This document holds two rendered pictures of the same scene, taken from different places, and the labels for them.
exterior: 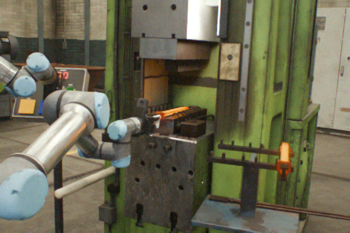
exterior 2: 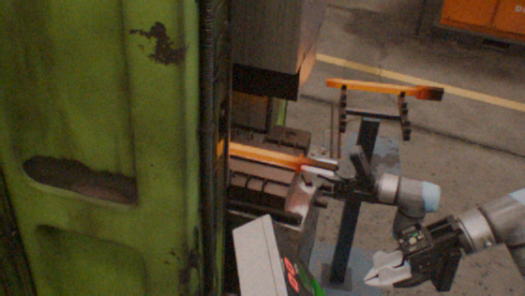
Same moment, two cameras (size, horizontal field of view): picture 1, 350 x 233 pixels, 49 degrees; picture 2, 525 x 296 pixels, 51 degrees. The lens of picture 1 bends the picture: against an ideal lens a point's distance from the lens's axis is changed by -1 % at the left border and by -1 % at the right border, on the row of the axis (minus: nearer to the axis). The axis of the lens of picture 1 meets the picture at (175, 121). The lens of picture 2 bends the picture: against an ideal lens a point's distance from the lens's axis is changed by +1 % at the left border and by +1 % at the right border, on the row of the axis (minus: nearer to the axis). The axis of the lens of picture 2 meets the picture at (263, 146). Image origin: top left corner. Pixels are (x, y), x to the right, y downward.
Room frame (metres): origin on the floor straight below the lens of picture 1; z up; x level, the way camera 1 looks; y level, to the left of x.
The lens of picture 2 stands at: (2.17, 1.20, 1.92)
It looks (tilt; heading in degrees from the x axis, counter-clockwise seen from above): 36 degrees down; 258
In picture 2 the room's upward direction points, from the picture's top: 4 degrees clockwise
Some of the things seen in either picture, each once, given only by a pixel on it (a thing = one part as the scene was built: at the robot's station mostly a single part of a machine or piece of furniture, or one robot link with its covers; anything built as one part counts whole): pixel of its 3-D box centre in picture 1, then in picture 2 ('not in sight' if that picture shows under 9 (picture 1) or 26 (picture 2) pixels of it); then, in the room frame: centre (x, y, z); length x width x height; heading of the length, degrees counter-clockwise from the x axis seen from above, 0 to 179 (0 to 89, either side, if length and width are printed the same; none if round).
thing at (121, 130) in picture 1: (121, 129); (416, 195); (1.54, 0.22, 0.98); 0.11 x 0.08 x 0.09; 154
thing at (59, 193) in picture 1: (87, 181); not in sight; (1.91, 0.45, 0.62); 0.44 x 0.05 x 0.05; 154
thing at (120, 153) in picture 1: (117, 152); (409, 226); (1.54, 0.23, 0.89); 0.11 x 0.08 x 0.11; 77
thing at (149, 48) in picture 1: (177, 49); (225, 48); (2.03, 0.00, 1.32); 0.42 x 0.20 x 0.10; 154
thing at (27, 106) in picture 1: (27, 106); not in sight; (1.89, 0.74, 1.01); 0.07 x 0.05 x 0.07; 89
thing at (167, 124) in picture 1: (174, 117); (222, 163); (2.03, 0.00, 0.96); 0.42 x 0.20 x 0.09; 154
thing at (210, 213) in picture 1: (247, 215); (360, 164); (1.46, -0.31, 0.67); 0.40 x 0.30 x 0.02; 73
